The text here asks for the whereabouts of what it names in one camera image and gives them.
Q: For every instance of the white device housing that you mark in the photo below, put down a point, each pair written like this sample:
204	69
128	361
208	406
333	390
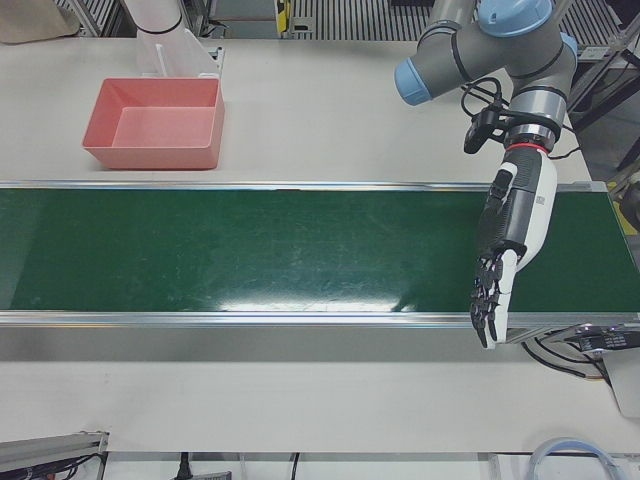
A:
627	385

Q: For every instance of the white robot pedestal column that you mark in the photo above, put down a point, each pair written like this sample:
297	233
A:
155	15

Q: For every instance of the pink plastic box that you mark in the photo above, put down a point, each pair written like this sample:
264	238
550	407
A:
150	160

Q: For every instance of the beige fabric curtain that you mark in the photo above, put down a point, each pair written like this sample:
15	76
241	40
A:
30	20

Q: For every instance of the black power plug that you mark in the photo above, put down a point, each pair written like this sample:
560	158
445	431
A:
184	467

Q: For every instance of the black labelled controller unit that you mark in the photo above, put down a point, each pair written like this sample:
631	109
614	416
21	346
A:
610	341

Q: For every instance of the aluminium conveyor side rail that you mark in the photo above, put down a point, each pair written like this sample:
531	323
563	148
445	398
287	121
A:
250	186
250	319

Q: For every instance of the yellow safety marker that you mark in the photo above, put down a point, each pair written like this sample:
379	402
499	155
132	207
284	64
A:
284	15

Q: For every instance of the aluminium extrusion bar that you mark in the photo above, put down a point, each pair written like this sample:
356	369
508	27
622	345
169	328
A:
50	445

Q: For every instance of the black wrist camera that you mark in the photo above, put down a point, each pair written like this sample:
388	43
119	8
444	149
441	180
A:
475	132

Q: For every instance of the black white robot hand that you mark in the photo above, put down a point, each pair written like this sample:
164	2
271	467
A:
525	210

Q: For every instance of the green conveyor belt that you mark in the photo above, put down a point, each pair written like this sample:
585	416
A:
250	250

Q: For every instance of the grey UR5e robot arm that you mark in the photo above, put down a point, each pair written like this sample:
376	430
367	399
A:
500	50

